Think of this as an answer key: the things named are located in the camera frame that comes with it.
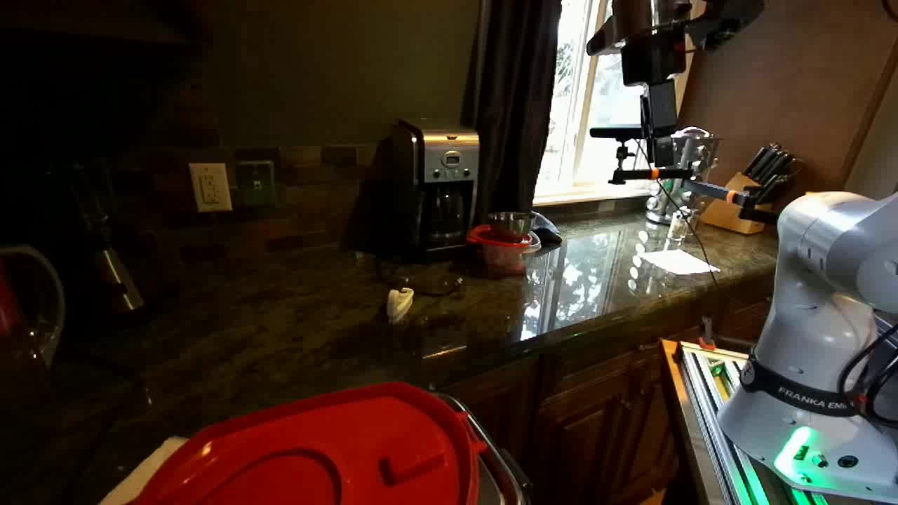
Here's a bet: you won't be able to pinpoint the wooden knife block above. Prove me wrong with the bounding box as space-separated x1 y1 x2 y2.
700 143 798 235

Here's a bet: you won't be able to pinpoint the wooden lower cabinets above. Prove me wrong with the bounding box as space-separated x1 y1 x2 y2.
436 296 770 505

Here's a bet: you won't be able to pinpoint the silver black coffee maker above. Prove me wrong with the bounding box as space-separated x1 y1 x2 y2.
380 120 481 257

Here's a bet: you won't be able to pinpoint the open dishwasher door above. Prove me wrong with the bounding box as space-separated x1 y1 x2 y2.
661 340 829 505

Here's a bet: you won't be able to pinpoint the red lidded plastic container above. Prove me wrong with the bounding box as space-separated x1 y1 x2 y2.
467 223 543 277

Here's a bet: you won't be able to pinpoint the red lidded black appliance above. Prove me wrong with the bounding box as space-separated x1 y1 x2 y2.
101 381 532 505

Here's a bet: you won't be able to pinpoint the white wall outlet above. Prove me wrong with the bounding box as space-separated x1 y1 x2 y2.
188 163 234 212

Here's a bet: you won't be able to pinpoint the small white object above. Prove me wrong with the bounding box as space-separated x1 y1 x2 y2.
387 287 417 323

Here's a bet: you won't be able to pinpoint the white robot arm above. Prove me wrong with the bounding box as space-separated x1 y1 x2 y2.
720 191 898 505

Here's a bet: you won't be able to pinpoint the dark window curtain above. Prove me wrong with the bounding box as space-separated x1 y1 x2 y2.
460 0 561 216

